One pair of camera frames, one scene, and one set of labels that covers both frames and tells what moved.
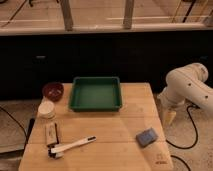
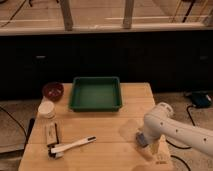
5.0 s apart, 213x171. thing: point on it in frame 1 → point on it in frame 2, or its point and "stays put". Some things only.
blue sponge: x=146 y=137 stays put
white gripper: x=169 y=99 → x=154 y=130
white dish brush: x=55 y=151 stays put
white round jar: x=46 y=110 stays put
